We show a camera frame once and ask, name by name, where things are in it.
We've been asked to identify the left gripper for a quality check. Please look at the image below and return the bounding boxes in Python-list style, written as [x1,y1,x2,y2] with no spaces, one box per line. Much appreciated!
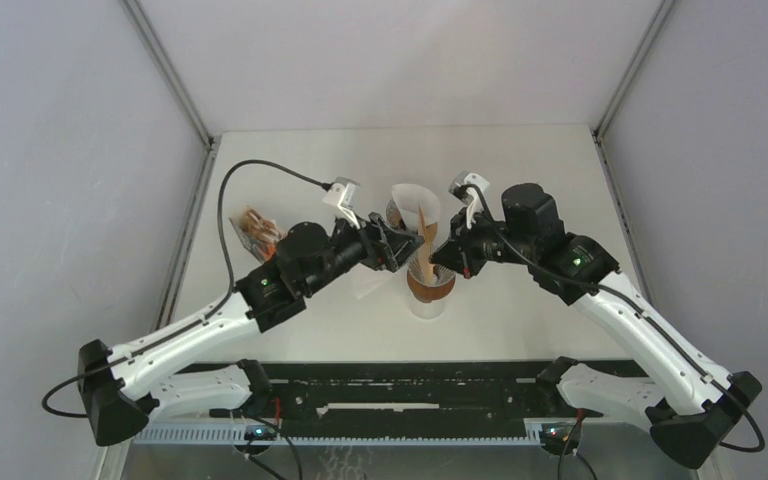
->
[301,206,422,297]

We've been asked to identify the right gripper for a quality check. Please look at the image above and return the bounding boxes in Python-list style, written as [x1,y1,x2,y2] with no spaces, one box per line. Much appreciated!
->
[429,205,535,280]

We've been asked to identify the dark wooden ring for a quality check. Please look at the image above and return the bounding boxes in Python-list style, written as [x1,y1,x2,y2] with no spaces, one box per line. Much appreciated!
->
[406,271,457,305]

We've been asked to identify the white paper coffee filter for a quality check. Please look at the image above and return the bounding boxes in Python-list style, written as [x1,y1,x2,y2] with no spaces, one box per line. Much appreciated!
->
[349,267,393,299]
[391,183,441,231]

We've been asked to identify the clear glass with brown band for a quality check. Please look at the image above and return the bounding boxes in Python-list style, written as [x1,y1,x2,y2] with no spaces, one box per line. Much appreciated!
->
[408,295,447,321]

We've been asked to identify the clear glass dripper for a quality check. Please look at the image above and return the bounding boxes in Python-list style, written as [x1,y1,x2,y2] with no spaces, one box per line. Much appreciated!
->
[408,255,455,288]

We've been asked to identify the brown paper coffee filter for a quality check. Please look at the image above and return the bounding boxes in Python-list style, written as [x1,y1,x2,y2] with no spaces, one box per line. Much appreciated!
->
[417,205,436,286]

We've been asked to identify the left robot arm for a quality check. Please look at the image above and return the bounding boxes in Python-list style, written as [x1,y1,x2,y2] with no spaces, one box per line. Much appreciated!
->
[78,214,424,446]

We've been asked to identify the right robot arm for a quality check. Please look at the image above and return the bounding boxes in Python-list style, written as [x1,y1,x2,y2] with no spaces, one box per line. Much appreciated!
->
[431,178,762,469]

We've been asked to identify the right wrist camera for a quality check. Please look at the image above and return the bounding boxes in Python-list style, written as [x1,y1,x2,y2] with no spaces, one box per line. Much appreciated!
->
[449,171,490,230]

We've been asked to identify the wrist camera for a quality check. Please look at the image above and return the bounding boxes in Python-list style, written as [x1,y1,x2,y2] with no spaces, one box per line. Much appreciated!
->
[323,177,361,230]
[449,171,490,230]

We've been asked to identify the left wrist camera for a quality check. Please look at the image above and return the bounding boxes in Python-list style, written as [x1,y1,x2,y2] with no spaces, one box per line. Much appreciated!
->
[323,177,361,230]

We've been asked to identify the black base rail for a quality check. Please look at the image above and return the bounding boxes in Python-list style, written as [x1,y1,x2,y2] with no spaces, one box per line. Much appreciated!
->
[142,360,677,440]

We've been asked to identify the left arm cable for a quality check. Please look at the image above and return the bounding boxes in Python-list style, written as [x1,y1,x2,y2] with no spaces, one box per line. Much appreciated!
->
[42,160,332,420]

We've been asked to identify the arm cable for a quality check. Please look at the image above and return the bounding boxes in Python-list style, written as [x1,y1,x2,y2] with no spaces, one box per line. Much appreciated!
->
[463,184,767,454]
[42,160,332,420]

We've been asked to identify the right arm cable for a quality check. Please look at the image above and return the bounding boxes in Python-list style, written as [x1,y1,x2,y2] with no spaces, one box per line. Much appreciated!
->
[463,184,767,454]

